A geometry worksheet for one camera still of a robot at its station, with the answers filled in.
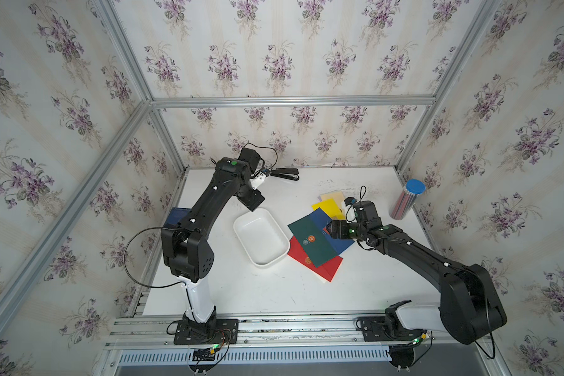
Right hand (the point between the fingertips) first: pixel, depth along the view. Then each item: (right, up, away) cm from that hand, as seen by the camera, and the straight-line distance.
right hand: (338, 227), depth 88 cm
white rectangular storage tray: (-30, -5, +5) cm, 31 cm away
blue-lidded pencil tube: (+28, +14, -2) cm, 31 cm away
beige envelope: (+4, +11, +20) cm, 23 cm away
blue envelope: (-3, +1, +13) cm, 14 cm away
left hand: (-33, +11, -3) cm, 35 cm away
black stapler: (-18, +23, +27) cm, 40 cm away
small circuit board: (-45, -37, -16) cm, 61 cm away
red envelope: (-5, -16, -3) cm, 17 cm away
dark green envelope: (-9, -7, +5) cm, 12 cm away
